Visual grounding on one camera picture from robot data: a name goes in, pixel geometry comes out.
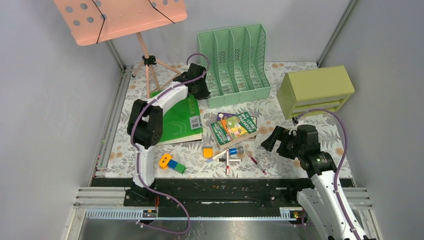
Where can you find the green file organizer rack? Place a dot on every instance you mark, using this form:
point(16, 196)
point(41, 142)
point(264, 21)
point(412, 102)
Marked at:
point(237, 64)

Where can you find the red white marker pen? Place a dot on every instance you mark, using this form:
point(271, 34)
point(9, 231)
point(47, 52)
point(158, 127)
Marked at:
point(227, 162)

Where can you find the blue grey glue stick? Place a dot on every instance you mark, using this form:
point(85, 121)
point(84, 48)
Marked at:
point(236, 150)

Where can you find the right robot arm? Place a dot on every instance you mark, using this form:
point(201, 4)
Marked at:
point(324, 200)

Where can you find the beige notebook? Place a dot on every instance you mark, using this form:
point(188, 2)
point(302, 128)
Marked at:
point(167, 139)

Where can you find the treehouse paperback book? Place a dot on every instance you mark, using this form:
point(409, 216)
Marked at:
point(234, 129)

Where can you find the pink music stand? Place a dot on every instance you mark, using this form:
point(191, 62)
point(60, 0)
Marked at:
point(95, 21)

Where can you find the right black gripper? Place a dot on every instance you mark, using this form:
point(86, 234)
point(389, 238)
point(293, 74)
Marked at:
point(278, 133)

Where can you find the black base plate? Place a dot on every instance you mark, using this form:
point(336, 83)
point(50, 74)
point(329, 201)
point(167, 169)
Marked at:
point(212, 198)

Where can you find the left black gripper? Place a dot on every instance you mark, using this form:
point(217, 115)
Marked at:
point(205, 94)

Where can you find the aluminium frame rail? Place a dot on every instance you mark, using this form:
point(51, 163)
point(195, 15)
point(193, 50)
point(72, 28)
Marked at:
point(100, 192)

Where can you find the black white marker pen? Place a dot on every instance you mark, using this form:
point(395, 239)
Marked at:
point(229, 160)

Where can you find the yellow blue green toy block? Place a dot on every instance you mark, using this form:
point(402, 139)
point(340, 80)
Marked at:
point(166, 162)

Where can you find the yellow grey eraser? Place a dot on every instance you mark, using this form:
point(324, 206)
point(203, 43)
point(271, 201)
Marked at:
point(207, 152)

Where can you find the green plastic folder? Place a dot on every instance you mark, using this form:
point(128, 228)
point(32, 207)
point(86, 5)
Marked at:
point(181, 118)

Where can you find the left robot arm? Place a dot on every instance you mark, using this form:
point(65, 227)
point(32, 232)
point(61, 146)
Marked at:
point(145, 125)

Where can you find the purple paperback book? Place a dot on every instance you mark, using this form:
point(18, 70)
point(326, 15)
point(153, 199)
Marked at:
point(223, 115)

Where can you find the olive green drawer box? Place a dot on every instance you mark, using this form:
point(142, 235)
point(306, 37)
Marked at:
point(320, 88)

